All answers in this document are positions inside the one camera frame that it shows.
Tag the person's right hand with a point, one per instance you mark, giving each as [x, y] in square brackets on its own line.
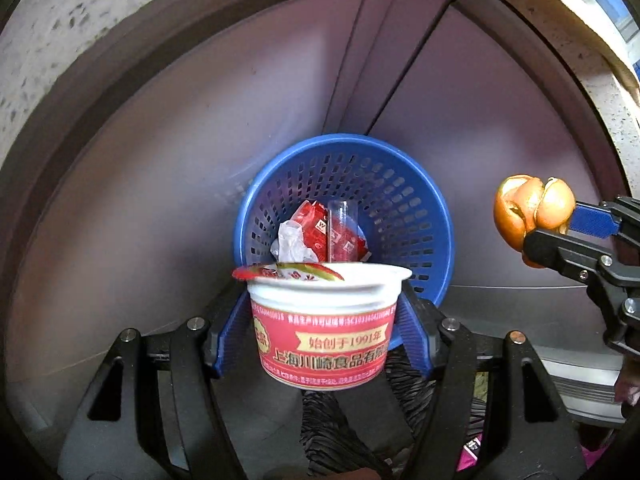
[627, 382]

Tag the striped patterned clothing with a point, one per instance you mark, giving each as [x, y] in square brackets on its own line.
[350, 420]

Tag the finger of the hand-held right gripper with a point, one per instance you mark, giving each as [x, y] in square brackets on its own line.
[560, 250]
[592, 220]

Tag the grey cabinet door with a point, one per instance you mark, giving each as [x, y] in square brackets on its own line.
[475, 110]
[175, 160]

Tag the round blue perforated basket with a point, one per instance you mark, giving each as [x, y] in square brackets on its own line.
[400, 185]

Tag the red white paper cup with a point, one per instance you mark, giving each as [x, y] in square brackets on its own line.
[325, 330]

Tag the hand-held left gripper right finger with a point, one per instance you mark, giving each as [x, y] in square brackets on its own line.
[415, 335]

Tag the pink object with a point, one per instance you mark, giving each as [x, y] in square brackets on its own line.
[472, 450]

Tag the red white plastic packet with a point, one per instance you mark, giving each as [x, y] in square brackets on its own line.
[312, 222]

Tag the orange peel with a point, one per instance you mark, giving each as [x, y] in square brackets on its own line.
[515, 210]

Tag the clear plastic wrap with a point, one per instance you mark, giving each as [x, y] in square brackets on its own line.
[290, 245]

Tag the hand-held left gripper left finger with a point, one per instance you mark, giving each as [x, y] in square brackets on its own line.
[232, 340]

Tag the grey ribbed object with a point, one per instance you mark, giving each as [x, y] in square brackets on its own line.
[580, 385]

